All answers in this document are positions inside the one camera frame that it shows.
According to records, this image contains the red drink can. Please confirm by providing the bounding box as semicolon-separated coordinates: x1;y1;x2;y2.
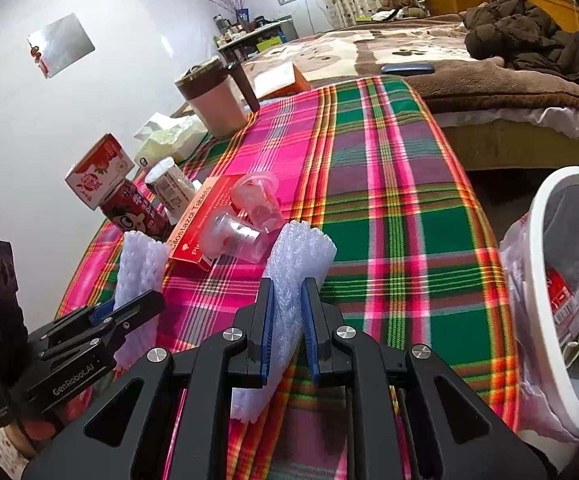
100;179;170;240

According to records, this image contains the orange white cardboard box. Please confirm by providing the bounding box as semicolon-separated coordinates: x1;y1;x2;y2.
250;62;312;101

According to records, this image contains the brown patterned bed blanket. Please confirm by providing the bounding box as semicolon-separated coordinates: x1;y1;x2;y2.
244;14;579;113

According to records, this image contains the red flat tablet box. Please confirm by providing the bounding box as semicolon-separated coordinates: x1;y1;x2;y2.
167;174;243;271

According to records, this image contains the red white milk carton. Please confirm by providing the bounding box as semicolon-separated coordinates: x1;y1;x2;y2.
65;133;134;210

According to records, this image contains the cluttered side desk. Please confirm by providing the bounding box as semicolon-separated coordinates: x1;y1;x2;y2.
216;16;299;62

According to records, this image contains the small white labelled bottle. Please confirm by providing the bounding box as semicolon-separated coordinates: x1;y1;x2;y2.
144;156;198;226

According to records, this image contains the person left hand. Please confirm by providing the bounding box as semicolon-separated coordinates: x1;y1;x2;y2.
0;406;70;460

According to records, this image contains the clear trash bin liner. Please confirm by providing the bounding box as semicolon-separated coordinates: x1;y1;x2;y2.
497;179;579;444

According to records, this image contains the plaid pink green tablecloth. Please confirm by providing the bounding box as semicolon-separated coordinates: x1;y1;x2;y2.
58;76;519;479

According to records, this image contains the dark blue phone case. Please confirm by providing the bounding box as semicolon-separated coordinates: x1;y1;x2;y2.
381;63;435;77

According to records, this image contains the pink brown lidded mug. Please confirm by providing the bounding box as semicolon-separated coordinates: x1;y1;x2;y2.
175;55;260;139

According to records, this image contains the red white package trash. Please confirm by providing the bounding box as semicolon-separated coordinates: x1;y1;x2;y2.
545;268;579;347

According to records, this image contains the white foam net sleeve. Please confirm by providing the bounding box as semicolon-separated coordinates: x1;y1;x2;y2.
230;220;337;422

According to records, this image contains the silver wall panel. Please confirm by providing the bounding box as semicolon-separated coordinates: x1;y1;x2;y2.
27;13;96;79

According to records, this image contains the green patterned tissue pack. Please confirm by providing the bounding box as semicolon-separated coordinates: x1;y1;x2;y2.
133;113;207;169

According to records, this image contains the clear plastic jelly cup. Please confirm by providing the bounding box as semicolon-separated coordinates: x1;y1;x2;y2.
230;171;284;233

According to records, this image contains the orange wooden headboard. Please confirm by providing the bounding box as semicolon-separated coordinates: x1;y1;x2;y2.
527;0;579;32

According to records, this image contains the dark brown padded jacket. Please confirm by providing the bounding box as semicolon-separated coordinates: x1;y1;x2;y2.
463;0;579;84

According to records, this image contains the white round trash bin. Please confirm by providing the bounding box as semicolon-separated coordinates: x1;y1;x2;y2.
523;166;579;440

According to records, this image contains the yellow bed base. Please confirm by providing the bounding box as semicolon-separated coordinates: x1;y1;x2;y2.
434;107;579;171

